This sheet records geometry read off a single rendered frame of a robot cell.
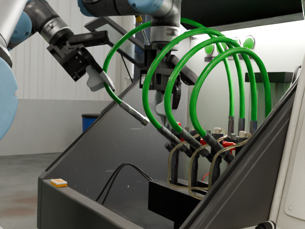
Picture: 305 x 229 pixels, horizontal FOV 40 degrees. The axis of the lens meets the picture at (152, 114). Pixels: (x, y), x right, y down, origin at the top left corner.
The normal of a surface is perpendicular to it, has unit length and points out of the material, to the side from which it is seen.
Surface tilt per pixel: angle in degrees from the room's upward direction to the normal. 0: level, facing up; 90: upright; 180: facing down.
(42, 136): 90
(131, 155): 90
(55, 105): 90
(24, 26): 90
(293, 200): 76
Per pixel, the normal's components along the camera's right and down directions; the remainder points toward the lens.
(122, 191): 0.55, 0.07
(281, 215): -0.80, -0.24
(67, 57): -0.03, -0.17
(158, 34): -0.44, 0.04
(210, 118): -0.83, 0.00
